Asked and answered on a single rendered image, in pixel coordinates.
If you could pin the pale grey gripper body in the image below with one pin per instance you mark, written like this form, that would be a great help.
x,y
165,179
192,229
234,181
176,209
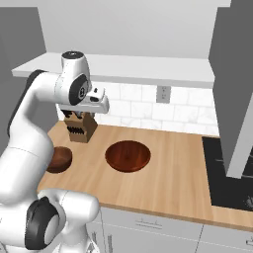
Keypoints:
x,y
97,106

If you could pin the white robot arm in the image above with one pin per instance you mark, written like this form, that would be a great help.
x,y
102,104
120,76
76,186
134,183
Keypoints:
x,y
26,158

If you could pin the white open cabinet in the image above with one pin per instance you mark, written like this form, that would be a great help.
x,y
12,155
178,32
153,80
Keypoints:
x,y
138,70

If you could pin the large brown wooden bowl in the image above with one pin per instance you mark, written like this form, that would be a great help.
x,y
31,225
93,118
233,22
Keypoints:
x,y
127,156

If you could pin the small brown wooden bowl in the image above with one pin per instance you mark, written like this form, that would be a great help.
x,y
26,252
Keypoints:
x,y
61,159

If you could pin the grey cabinet door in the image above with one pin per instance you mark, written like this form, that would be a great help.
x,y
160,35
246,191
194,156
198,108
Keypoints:
x,y
19,39
148,243
230,82

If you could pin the grey lower cabinet door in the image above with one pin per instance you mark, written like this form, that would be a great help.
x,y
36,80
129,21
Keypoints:
x,y
148,243

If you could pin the wooden knife block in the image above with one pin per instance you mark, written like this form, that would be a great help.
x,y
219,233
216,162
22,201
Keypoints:
x,y
80,130

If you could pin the wide grey drawer front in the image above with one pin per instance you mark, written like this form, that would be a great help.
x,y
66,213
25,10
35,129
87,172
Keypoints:
x,y
174,225

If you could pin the black hob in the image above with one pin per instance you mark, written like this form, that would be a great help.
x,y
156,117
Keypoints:
x,y
227,178

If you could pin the narrow grey drawer front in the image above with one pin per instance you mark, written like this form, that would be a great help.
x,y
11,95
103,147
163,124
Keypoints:
x,y
227,238

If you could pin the grey wall outlet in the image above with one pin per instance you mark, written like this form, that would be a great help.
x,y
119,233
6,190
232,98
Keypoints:
x,y
163,94

